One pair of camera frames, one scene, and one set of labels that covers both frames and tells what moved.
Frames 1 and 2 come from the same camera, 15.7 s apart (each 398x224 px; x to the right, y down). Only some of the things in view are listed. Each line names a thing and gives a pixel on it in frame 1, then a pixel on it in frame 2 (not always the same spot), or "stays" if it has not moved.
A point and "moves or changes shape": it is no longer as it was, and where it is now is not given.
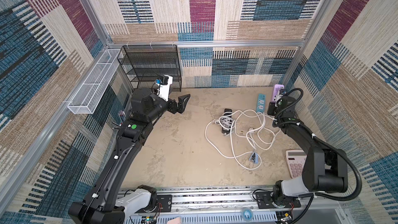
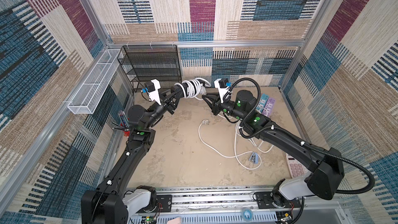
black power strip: [226, 121] → [181, 87]
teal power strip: [261, 102] stays
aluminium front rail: [239, 207] stays
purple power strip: [277, 87] moves or changes shape
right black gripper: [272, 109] → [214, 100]
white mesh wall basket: [87, 97] stays
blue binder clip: [254, 157] stays
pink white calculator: [296, 159] stays
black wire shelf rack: [142, 64] stays
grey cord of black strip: [225, 123] → [190, 88]
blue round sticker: [247, 214] stays
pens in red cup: [122, 116] stays
